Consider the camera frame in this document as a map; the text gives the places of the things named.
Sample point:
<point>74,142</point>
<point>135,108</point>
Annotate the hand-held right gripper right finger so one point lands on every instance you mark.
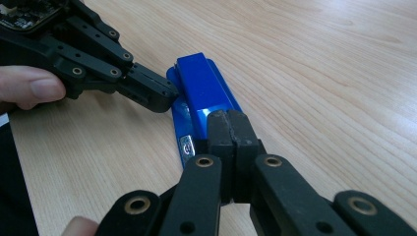
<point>244,144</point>

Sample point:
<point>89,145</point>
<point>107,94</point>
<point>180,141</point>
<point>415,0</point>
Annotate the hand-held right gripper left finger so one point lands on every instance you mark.
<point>219,137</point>

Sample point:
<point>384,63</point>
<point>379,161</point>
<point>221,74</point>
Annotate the blue stapler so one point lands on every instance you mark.
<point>203,85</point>

